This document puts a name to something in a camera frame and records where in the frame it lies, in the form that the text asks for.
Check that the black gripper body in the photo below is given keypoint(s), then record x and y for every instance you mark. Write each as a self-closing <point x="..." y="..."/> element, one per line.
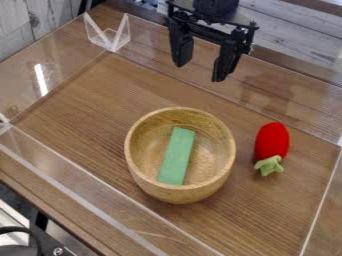
<point x="212" y="19"/>

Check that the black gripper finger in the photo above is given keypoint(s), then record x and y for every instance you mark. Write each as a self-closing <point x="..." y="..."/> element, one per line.
<point x="181" y="42"/>
<point x="226" y="61"/>

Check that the green rectangular block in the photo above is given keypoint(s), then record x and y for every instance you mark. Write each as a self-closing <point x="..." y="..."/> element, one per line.
<point x="177" y="157"/>

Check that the brown wooden bowl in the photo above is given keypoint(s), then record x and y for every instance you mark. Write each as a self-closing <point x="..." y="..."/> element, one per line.
<point x="212" y="160"/>

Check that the red plush strawberry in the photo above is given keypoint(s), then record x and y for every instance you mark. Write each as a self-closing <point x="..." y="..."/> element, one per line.
<point x="272" y="148"/>

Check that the black table leg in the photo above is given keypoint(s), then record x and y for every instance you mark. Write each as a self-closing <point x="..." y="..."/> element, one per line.
<point x="42" y="221"/>

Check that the clear acrylic corner bracket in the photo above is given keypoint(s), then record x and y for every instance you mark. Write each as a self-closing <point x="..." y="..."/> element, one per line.
<point x="109" y="38"/>

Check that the clear acrylic tray wall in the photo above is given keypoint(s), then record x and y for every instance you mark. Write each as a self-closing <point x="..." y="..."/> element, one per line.
<point x="114" y="223"/>

